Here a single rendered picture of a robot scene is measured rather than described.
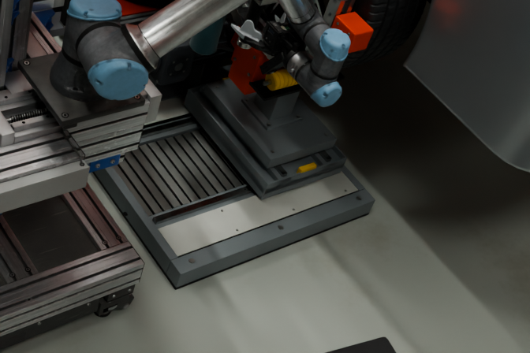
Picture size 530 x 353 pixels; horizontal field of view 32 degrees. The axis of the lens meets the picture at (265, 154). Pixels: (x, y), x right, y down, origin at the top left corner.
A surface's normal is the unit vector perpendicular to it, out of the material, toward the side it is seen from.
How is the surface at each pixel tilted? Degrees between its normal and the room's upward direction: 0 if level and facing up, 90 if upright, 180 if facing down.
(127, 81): 95
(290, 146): 0
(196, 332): 0
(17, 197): 90
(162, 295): 0
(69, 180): 90
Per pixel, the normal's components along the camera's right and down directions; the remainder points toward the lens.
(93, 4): 0.21, -0.79
